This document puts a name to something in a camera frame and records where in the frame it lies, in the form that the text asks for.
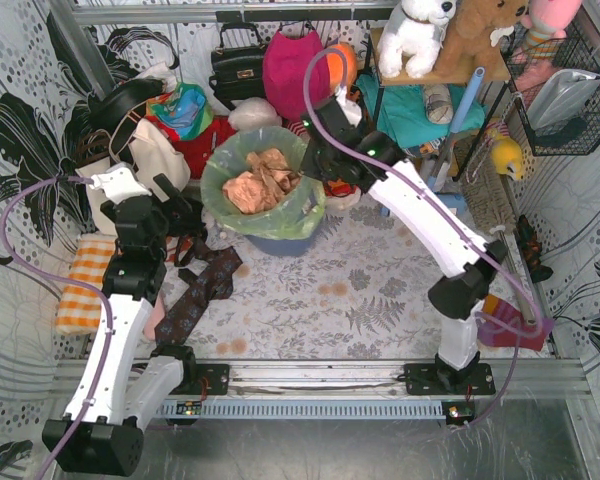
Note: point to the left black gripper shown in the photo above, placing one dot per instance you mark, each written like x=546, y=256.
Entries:
x=177, y=211

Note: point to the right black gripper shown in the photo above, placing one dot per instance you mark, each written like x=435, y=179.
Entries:
x=315, y=163

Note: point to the green plastic trash bag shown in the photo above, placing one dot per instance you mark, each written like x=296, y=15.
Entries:
x=295, y=217

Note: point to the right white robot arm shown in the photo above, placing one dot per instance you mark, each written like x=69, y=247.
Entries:
x=376, y=165

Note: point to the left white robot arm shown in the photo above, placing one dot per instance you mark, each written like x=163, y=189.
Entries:
x=102, y=429

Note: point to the cream canvas tote bag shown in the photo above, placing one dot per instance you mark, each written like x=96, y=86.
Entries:
x=152, y=154

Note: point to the blue trash bin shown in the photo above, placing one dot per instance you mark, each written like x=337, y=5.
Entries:
x=282, y=248

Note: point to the magenta felt bag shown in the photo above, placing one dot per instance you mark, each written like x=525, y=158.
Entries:
x=284, y=65

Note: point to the red garment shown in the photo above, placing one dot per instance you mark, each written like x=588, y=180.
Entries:
x=198, y=151

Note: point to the crumpled orange paper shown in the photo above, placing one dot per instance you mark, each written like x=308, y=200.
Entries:
x=267, y=182

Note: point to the dark patterned necktie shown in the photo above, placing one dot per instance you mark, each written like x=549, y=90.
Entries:
x=208, y=274

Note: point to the white fluffy plush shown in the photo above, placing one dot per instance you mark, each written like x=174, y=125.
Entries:
x=252, y=114

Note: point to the teal cloth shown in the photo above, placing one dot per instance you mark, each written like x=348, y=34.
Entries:
x=402, y=114

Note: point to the orange plush toy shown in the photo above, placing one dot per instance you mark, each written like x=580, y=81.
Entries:
x=337, y=65

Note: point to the colourful silk scarf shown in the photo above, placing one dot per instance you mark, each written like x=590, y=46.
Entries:
x=183, y=114

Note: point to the black leather handbag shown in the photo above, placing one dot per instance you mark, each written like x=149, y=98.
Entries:
x=238, y=72

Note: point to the black hat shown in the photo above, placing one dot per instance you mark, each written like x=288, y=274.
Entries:
x=107, y=113

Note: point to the orange checkered towel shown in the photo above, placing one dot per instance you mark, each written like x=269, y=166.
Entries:
x=79, y=310

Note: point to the white plush dog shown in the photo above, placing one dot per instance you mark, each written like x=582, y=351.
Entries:
x=412, y=38

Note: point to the brown teddy bear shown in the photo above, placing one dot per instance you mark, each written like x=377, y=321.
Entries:
x=475, y=32

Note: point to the yellow plush toy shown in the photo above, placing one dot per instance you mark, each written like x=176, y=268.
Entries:
x=505, y=154

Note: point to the wooden shelf board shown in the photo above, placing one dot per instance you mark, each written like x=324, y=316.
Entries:
x=460, y=75

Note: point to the silver foil pouch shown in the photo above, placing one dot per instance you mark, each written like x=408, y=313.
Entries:
x=561, y=97

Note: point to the pink plush toy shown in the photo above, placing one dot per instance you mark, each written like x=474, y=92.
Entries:
x=547, y=20

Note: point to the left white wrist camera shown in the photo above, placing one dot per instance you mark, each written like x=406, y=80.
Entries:
x=119, y=183

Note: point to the black wire basket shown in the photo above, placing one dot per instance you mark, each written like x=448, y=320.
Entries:
x=531, y=67

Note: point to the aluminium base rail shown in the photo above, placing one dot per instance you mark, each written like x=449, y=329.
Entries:
x=256, y=379

